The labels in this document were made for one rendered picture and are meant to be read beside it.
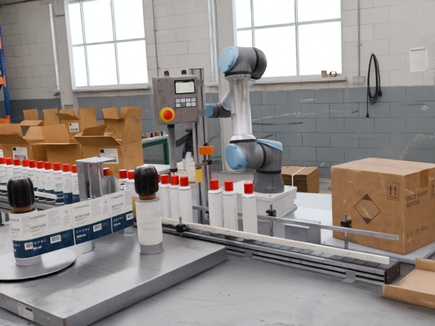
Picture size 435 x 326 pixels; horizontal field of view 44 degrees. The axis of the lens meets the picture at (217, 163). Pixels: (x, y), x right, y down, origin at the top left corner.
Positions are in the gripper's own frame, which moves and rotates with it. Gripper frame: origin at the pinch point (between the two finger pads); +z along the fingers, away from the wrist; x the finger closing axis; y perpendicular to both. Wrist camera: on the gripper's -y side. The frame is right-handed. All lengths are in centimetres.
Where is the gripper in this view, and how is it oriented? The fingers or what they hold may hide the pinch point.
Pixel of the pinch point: (189, 167)
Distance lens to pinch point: 282.5
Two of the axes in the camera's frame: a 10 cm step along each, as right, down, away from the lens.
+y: 8.7, 0.5, -4.8
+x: 4.9, -1.6, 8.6
